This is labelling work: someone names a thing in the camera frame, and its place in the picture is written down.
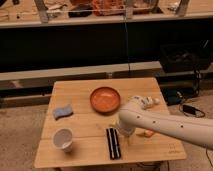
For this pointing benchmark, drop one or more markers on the black striped eraser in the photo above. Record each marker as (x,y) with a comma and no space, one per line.
(113,144)

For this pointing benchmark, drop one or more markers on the orange plate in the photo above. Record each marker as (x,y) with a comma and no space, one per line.
(105,99)

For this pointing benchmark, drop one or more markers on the white paper cup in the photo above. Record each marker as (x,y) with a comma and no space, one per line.
(63,140)

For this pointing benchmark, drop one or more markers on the grey shelf rail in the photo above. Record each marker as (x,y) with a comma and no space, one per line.
(46,78)

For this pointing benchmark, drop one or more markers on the black box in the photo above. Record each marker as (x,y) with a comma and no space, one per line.
(184,57)

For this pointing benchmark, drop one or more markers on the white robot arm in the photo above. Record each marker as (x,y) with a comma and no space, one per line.
(134,114)

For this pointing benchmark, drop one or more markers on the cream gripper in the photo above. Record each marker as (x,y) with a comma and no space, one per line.
(126,132)

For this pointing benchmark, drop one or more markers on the orange toy carrot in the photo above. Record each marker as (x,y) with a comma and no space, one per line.
(146,133)

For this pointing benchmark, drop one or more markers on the wooden table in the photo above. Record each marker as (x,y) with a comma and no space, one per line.
(90,145)

